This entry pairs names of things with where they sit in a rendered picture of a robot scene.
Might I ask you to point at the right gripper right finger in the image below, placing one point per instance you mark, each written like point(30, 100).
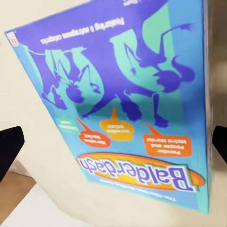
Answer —
point(220, 141)

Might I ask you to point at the sliding door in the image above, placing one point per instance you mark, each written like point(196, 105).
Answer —
point(13, 189)

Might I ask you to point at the bed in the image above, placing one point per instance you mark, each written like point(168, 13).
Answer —
point(47, 158)

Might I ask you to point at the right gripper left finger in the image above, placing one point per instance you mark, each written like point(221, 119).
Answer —
point(11, 141)

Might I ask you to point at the board game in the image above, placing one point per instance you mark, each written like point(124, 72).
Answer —
point(127, 84)

